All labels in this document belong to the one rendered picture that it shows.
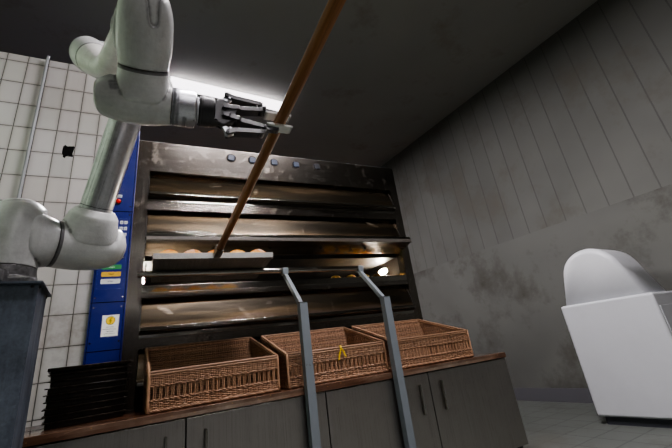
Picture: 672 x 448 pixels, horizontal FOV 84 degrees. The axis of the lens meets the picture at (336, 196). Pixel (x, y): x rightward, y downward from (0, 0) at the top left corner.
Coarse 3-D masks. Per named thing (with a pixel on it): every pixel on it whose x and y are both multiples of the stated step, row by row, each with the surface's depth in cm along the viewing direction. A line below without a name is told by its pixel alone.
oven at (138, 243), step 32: (320, 160) 295; (288, 256) 261; (320, 256) 272; (352, 256) 283; (384, 256) 296; (128, 288) 204; (256, 288) 234; (288, 288) 242; (320, 288) 252; (416, 288) 286; (128, 320) 198; (320, 320) 243; (352, 320) 253; (128, 352) 192
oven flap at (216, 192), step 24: (168, 192) 229; (192, 192) 239; (216, 192) 246; (240, 192) 254; (264, 192) 262; (288, 192) 271; (312, 192) 281; (336, 192) 292; (360, 192) 303; (384, 192) 315
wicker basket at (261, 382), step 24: (168, 360) 193; (240, 360) 168; (264, 360) 173; (144, 384) 177; (168, 384) 153; (192, 384) 191; (216, 384) 196; (240, 384) 164; (264, 384) 169; (144, 408) 158; (168, 408) 149
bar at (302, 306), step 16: (144, 272) 176; (160, 272) 179; (176, 272) 182; (192, 272) 185; (208, 272) 189; (224, 272) 192; (240, 272) 196; (256, 272) 200; (272, 272) 204; (288, 272) 206; (304, 272) 213; (304, 304) 180; (384, 304) 200; (304, 320) 177; (384, 320) 199; (304, 336) 174; (304, 352) 171; (304, 368) 170; (400, 368) 189; (304, 384) 169; (400, 384) 186; (400, 400) 183; (400, 416) 182
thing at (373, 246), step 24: (168, 240) 209; (192, 240) 214; (216, 240) 220; (240, 240) 226; (264, 240) 233; (288, 240) 240; (312, 240) 247; (336, 240) 255; (360, 240) 264; (384, 240) 273; (408, 240) 283
